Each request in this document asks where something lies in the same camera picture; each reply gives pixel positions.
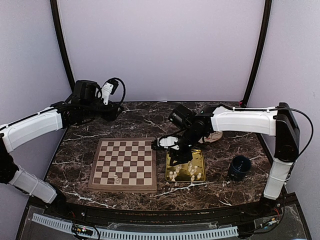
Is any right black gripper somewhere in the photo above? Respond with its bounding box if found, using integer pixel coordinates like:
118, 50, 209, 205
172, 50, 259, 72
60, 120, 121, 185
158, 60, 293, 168
169, 127, 205, 167

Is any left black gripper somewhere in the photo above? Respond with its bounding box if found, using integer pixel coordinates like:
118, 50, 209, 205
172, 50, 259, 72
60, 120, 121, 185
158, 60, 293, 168
81, 99, 123, 122

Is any gold metal tray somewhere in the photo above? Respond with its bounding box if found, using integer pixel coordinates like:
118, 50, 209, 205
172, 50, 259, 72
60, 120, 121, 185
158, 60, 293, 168
165, 149, 207, 183

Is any wooden chess board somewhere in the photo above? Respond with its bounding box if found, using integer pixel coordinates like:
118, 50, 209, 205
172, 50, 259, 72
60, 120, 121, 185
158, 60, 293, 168
88, 137, 157, 193

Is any white chess queen piece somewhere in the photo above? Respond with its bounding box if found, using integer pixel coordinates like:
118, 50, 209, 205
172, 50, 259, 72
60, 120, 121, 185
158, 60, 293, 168
113, 175, 121, 184

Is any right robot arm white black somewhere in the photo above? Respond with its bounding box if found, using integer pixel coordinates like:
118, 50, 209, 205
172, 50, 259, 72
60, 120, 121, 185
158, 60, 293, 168
157, 102, 303, 217

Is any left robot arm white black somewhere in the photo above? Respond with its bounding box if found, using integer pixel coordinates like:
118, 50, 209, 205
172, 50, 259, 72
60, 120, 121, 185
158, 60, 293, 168
0, 77, 126, 218

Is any white chess piece cluster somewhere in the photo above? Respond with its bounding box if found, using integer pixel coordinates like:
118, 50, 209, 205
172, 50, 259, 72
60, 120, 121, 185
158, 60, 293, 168
175, 162, 198, 176

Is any beige floral ceramic plate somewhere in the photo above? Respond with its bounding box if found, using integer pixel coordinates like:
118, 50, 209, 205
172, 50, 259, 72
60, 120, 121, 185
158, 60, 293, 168
198, 131, 223, 144

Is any dark blue mug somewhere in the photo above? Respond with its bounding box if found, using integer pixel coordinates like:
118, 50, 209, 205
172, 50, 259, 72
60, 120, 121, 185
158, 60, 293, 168
227, 155, 252, 182

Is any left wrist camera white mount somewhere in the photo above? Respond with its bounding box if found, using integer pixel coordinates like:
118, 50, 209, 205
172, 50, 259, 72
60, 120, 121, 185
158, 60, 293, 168
96, 77, 126, 106

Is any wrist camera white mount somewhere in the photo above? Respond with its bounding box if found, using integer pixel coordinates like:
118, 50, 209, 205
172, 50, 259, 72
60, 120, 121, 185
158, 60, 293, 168
96, 77, 126, 106
151, 136, 180, 150

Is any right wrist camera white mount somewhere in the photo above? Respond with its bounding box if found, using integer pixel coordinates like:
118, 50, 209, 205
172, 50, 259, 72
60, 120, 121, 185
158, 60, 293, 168
151, 136, 180, 150

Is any left black frame post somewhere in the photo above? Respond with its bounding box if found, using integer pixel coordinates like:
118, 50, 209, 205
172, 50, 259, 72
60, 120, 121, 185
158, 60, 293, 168
50, 0, 75, 91

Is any black frame post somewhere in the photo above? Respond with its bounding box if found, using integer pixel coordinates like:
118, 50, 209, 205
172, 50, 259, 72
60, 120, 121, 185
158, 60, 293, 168
239, 0, 273, 108
50, 0, 75, 91

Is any white cable duct strip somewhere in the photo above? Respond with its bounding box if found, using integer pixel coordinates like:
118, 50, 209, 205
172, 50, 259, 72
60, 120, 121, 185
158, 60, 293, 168
31, 213, 239, 240

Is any right black frame post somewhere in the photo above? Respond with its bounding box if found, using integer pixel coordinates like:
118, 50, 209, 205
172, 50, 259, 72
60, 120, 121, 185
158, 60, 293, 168
239, 0, 273, 108

